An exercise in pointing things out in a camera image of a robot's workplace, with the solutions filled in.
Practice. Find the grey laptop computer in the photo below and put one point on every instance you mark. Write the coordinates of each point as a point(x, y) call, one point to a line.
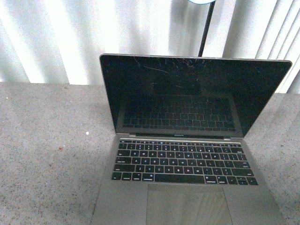
point(179, 156)

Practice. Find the blue desk lamp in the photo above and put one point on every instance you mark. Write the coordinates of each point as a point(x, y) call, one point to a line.
point(207, 23)

